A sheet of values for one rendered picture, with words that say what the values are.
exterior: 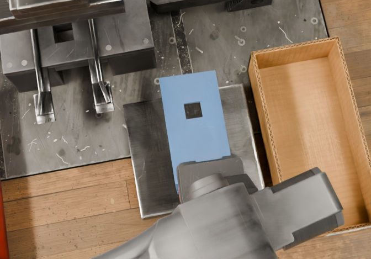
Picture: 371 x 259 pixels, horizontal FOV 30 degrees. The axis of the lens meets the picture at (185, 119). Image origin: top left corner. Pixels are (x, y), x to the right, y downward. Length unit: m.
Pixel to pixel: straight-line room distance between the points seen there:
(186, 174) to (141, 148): 0.26
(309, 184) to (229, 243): 0.10
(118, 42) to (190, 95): 0.14
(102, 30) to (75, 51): 0.05
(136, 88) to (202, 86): 0.16
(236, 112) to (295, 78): 0.10
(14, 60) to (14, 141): 0.12
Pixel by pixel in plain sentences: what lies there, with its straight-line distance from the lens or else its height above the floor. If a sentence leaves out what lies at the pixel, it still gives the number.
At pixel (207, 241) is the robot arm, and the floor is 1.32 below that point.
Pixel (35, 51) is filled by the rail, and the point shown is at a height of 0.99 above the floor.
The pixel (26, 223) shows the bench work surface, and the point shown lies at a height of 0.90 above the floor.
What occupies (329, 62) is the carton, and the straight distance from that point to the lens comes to 1.00.
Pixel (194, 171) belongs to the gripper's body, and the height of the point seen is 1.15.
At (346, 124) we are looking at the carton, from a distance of 0.97.
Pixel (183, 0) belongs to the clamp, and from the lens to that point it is 0.95.
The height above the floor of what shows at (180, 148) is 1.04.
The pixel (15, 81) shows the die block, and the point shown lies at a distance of 0.97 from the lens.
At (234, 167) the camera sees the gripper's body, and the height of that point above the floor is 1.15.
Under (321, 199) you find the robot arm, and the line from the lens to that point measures 0.59.
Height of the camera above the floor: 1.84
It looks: 75 degrees down
